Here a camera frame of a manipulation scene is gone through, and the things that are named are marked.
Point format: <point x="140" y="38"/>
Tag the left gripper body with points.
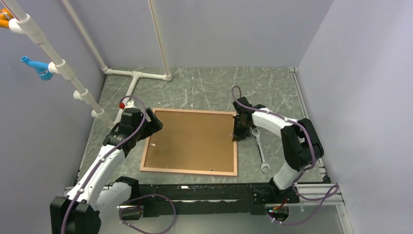
<point x="141" y="133"/>

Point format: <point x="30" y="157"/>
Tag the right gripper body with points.
<point x="239" y="123"/>

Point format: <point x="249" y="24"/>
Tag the brown backing board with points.
<point x="193" y="142"/>

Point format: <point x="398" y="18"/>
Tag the wooden picture frame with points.
<point x="193" y="171"/>

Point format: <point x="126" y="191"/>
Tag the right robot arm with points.
<point x="300" y="142"/>

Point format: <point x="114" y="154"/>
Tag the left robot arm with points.
<point x="84" y="207"/>

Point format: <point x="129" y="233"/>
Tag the silver wrench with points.
<point x="264" y="165"/>

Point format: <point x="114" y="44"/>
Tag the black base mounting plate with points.
<point x="203" y="199"/>

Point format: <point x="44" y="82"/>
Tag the blue pipe fitting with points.
<point x="41" y="68"/>

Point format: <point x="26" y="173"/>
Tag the white PVC pipe stand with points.
<point x="24" y="24"/>

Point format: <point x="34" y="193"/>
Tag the orange pipe fitting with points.
<point x="5" y="17"/>

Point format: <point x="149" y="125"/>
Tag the aluminium rail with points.
<point x="310" y="194"/>

